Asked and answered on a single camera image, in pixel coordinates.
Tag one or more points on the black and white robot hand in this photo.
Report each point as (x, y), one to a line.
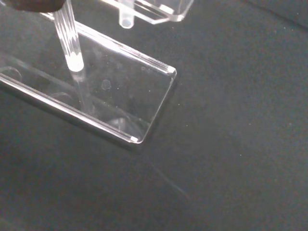
(31, 4)

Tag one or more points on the clear acrylic funnel stand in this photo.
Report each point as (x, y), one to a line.
(120, 96)

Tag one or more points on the black bench cloth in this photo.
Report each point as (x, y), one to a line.
(228, 144)

